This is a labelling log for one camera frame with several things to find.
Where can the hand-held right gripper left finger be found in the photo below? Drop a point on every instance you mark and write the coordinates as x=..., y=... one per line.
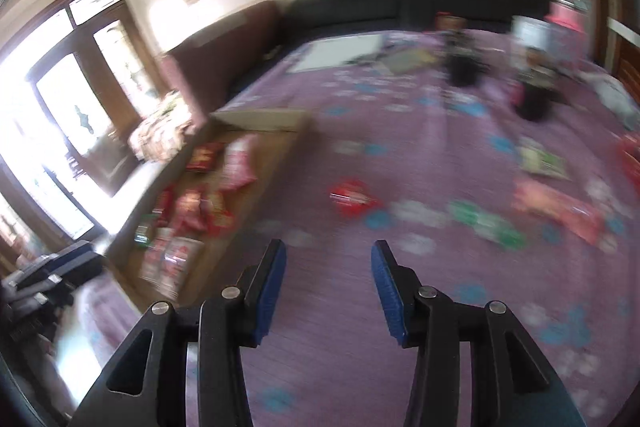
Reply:
x=267, y=302

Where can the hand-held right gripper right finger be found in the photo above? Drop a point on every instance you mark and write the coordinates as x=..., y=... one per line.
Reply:
x=387, y=302

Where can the red triangular snack packet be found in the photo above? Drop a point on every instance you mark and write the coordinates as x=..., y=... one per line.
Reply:
x=220, y=212

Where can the white red-label snack packet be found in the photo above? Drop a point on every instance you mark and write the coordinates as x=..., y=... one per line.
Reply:
x=542, y=162
x=172, y=259

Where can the small red candy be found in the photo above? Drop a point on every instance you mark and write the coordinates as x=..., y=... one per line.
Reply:
x=352, y=197

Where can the red candy bar packet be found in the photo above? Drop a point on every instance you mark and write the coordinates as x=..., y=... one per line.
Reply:
x=187, y=209

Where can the pink marshmallow snack packet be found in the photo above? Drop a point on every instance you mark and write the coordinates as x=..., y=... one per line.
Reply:
x=555, y=209
x=239, y=164

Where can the small green candy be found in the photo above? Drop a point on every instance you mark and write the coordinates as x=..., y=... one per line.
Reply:
x=142, y=229

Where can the brown cardboard box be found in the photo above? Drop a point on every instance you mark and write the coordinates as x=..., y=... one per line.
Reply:
x=270, y=157

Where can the dark red gold-print snack packet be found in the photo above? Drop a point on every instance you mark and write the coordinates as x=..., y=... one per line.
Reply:
x=204, y=157

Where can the green foil candy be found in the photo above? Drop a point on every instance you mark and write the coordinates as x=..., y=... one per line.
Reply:
x=487, y=222

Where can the purple floral bed sheet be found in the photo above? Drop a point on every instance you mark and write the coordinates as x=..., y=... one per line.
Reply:
x=350, y=132

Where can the floral cushion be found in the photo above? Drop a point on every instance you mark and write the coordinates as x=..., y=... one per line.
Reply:
x=160, y=129

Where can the black cases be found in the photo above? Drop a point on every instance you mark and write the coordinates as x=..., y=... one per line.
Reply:
x=45, y=282

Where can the white paper sheet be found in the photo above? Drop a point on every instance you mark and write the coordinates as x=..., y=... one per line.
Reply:
x=340, y=52

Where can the red-brown armchair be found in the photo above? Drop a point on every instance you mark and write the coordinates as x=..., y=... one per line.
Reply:
x=220, y=52

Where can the black jar with wooden stopper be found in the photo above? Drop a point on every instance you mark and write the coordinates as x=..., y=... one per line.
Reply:
x=535, y=92
x=462, y=57

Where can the wooden glass door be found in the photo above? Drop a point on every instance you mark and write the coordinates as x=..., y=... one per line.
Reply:
x=75, y=117

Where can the red twisted candy wrapper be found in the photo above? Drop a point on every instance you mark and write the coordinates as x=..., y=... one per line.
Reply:
x=631, y=159

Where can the black sofa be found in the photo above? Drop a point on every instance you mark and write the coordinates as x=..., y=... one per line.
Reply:
x=400, y=9

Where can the clear plastic container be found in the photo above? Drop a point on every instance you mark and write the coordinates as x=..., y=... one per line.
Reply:
x=529, y=32

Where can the white cloth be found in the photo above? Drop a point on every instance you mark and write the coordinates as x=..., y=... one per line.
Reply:
x=617, y=99

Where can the pink thermos bottle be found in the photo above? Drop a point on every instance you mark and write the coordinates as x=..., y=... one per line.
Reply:
x=565, y=29

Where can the wooden bed rail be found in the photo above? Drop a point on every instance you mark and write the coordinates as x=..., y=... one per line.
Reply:
x=625, y=57

